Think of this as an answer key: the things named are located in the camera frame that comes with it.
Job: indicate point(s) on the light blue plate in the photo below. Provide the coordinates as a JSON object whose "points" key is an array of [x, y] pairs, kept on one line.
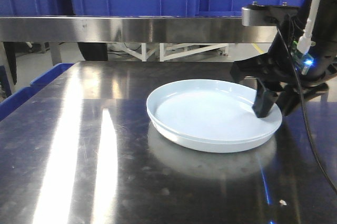
{"points": [[201, 92], [215, 128]]}

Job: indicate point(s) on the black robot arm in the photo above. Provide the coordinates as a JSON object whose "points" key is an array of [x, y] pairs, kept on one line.
{"points": [[300, 60]]}

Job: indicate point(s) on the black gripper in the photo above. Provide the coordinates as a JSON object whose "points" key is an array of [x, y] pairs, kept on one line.
{"points": [[274, 67]]}

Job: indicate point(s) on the person in dark trousers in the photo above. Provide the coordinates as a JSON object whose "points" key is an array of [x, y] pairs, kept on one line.
{"points": [[93, 51]]}

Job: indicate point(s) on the stainless steel shelf rail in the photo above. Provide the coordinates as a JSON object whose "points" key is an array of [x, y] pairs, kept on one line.
{"points": [[132, 30]]}

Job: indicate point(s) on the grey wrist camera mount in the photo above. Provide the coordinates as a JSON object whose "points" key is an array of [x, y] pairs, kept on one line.
{"points": [[266, 15]]}

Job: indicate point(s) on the white metal frame stand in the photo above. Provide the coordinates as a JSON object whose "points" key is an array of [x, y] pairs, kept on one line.
{"points": [[164, 51]]}

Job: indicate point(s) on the blue bin beside table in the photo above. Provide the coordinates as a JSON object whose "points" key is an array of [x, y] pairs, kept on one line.
{"points": [[15, 100]]}

